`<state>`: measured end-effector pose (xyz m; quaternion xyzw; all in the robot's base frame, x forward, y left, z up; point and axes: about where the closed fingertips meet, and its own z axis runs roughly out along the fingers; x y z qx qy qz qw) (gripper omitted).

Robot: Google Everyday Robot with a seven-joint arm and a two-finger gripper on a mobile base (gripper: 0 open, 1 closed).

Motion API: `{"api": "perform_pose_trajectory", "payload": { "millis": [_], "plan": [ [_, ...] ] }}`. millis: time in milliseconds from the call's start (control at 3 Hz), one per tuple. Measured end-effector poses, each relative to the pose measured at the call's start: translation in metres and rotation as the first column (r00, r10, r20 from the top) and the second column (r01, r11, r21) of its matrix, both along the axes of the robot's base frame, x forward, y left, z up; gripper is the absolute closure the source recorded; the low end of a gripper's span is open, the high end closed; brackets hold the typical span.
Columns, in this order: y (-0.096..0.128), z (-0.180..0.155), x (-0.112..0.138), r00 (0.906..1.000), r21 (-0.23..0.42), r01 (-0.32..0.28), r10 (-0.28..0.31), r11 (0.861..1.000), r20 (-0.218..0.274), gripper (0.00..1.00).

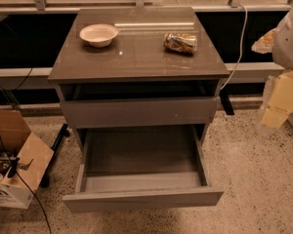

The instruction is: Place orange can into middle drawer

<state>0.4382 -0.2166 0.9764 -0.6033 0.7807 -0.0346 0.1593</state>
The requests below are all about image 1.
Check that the open grey middle drawer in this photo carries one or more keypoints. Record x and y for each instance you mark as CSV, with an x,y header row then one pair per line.
x,y
126,169

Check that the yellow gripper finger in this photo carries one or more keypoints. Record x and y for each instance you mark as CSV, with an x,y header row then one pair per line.
x,y
277,101
264,44

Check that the crushed orange soda can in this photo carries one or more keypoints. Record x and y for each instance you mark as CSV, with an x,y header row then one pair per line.
x,y
180,42

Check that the grey drawer cabinet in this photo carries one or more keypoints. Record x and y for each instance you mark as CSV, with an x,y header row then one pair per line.
x,y
136,65

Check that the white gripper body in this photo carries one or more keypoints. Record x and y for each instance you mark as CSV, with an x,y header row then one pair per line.
x,y
290,43

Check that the white paper bowl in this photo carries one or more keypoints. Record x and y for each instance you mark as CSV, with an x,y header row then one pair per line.
x,y
98,35

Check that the open cardboard box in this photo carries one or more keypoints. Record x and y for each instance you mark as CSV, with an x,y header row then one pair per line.
x,y
24,158

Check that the black stand leg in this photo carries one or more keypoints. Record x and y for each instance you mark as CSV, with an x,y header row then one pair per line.
x,y
62,133
225,102

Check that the closed grey top drawer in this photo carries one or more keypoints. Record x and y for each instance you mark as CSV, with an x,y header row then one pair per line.
x,y
142,112

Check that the black stand leg right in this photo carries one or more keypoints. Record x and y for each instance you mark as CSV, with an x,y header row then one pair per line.
x,y
225,102

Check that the black stand leg left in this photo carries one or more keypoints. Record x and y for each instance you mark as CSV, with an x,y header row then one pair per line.
x,y
62,133

